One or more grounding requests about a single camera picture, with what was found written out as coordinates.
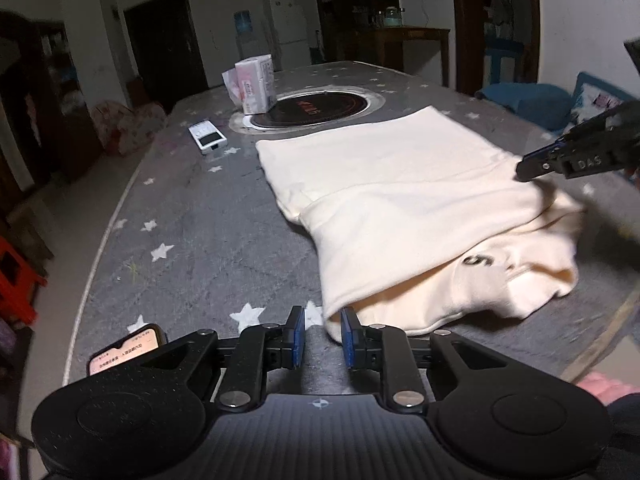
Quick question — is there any person's pink clothing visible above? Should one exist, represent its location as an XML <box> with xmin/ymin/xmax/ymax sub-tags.
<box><xmin>575</xmin><ymin>375</ymin><xmax>640</xmax><ymax>409</ymax></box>

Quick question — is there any water dispenser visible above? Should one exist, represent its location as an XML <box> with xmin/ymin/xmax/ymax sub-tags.
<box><xmin>234</xmin><ymin>9</ymin><xmax>266</xmax><ymax>61</ymax></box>

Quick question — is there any blue sofa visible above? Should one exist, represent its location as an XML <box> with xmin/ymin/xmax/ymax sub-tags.
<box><xmin>475</xmin><ymin>72</ymin><xmax>640</xmax><ymax>136</ymax></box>

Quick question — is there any black smartphone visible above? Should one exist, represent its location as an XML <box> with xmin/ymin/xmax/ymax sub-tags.
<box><xmin>87</xmin><ymin>324</ymin><xmax>168</xmax><ymax>377</ymax></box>

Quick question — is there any cream sweatshirt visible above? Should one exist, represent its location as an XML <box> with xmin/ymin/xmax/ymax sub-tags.
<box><xmin>255</xmin><ymin>105</ymin><xmax>588</xmax><ymax>346</ymax></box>

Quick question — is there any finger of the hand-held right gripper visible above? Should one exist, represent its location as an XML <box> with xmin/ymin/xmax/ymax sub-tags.
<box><xmin>515</xmin><ymin>155</ymin><xmax>568</xmax><ymax>182</ymax></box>
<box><xmin>527</xmin><ymin>105</ymin><xmax>626</xmax><ymax>161</ymax></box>

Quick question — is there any dark door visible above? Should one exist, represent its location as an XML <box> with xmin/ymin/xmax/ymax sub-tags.
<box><xmin>124</xmin><ymin>0</ymin><xmax>208</xmax><ymax>106</ymax></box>

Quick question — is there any red stool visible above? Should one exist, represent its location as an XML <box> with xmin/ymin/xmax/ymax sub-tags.
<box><xmin>0</xmin><ymin>237</ymin><xmax>48</xmax><ymax>326</ymax></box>

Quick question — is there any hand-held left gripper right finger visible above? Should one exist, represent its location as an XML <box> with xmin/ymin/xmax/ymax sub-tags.
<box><xmin>340</xmin><ymin>308</ymin><xmax>506</xmax><ymax>409</ymax></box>

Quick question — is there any white tissue pack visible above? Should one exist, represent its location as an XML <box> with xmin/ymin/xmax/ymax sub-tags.
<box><xmin>221</xmin><ymin>54</ymin><xmax>277</xmax><ymax>115</ymax></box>

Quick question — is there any butterfly print cushion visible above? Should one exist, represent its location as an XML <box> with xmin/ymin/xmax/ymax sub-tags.
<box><xmin>575</xmin><ymin>80</ymin><xmax>632</xmax><ymax>126</ymax></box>

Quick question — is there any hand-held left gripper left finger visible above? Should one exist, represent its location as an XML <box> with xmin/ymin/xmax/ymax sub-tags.
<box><xmin>145</xmin><ymin>306</ymin><xmax>307</xmax><ymax>409</ymax></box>

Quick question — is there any small blue cabinet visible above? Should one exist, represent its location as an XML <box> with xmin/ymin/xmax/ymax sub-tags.
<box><xmin>482</xmin><ymin>40</ymin><xmax>531</xmax><ymax>86</ymax></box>

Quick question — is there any dark display cabinet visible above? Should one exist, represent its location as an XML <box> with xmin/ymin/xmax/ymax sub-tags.
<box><xmin>311</xmin><ymin>0</ymin><xmax>401</xmax><ymax>63</ymax></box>

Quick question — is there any grey star-print tablecloth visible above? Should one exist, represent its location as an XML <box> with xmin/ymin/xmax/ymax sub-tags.
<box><xmin>70</xmin><ymin>60</ymin><xmax>640</xmax><ymax>396</ymax></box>

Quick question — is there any dark wooden side table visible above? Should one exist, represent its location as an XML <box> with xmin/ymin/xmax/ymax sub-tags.
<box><xmin>360</xmin><ymin>26</ymin><xmax>451</xmax><ymax>88</ymax></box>

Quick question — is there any round black induction cooktop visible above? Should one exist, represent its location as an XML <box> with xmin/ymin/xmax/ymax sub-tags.
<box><xmin>229</xmin><ymin>87</ymin><xmax>386</xmax><ymax>135</ymax></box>

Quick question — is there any white remote control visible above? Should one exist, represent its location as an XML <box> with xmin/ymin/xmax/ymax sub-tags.
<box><xmin>188</xmin><ymin>121</ymin><xmax>228</xmax><ymax>157</ymax></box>

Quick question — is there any white refrigerator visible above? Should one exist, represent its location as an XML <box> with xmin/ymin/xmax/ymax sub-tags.
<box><xmin>267</xmin><ymin>0</ymin><xmax>311</xmax><ymax>68</ymax></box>

